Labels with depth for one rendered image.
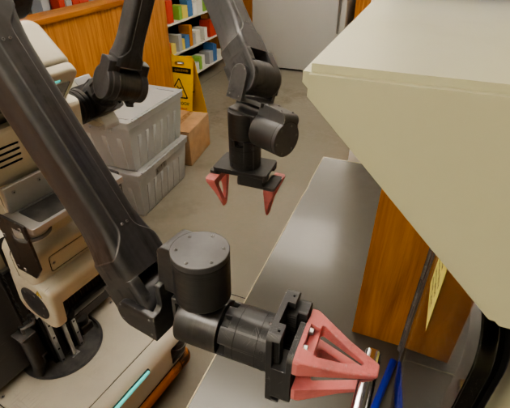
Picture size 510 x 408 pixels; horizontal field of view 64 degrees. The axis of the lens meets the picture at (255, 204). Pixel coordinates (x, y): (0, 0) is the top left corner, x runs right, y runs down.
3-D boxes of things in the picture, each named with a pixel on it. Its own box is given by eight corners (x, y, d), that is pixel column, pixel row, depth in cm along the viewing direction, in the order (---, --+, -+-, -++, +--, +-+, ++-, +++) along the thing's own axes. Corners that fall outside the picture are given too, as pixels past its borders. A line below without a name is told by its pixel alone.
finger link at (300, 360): (377, 390, 34) (270, 353, 37) (364, 434, 38) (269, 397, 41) (388, 328, 39) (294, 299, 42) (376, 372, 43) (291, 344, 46)
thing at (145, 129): (189, 135, 284) (184, 88, 266) (138, 176, 238) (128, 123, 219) (138, 125, 297) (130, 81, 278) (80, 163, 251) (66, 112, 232)
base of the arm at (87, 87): (103, 78, 108) (65, 91, 100) (117, 63, 103) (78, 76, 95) (122, 107, 110) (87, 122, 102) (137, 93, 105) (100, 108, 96)
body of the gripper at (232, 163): (265, 186, 71) (265, 147, 67) (212, 176, 74) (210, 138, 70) (277, 168, 76) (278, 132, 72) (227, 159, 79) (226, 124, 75)
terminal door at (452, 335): (404, 355, 64) (486, 114, 42) (366, 597, 41) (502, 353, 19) (399, 354, 64) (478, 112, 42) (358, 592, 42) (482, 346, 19)
